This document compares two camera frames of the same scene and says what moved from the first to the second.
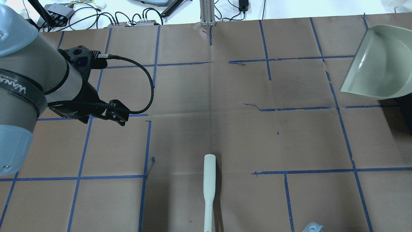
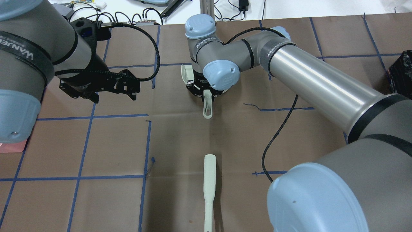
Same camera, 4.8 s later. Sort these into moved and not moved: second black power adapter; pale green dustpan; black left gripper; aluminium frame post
Moved: black left gripper; pale green dustpan
Not moved: aluminium frame post; second black power adapter
